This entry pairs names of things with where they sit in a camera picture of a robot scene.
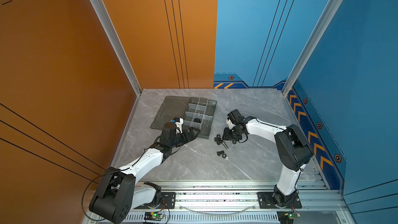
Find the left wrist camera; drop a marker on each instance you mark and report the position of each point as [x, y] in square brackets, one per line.
[179, 122]

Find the right circuit board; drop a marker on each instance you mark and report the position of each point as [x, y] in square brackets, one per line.
[288, 217]

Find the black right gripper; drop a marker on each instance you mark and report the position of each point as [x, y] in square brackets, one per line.
[226, 136]

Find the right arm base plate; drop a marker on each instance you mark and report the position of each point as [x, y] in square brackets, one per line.
[278, 200]

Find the grey plastic organizer box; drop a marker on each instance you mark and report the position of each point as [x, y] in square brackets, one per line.
[187, 108]

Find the left aluminium corner post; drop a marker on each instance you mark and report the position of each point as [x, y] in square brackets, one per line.
[108, 26]

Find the large black bolt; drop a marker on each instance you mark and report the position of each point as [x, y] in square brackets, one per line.
[218, 139]

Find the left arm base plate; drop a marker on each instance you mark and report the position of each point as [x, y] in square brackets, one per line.
[167, 198]

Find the left green circuit board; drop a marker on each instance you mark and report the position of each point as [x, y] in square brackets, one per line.
[153, 217]

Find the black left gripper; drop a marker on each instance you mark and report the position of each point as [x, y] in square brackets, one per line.
[190, 136]

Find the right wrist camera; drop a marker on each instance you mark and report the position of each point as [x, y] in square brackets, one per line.
[234, 116]

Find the aluminium corner post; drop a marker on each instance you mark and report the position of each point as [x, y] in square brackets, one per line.
[108, 26]
[322, 24]

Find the right aluminium corner post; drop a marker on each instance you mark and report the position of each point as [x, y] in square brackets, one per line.
[322, 24]

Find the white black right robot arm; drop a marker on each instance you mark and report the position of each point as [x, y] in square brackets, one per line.
[293, 149]

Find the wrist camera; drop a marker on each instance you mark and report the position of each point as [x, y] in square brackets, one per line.
[179, 122]
[234, 116]

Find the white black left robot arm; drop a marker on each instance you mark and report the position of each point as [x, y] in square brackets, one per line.
[117, 192]

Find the aluminium front rail frame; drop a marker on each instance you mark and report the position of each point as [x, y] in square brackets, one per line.
[237, 196]

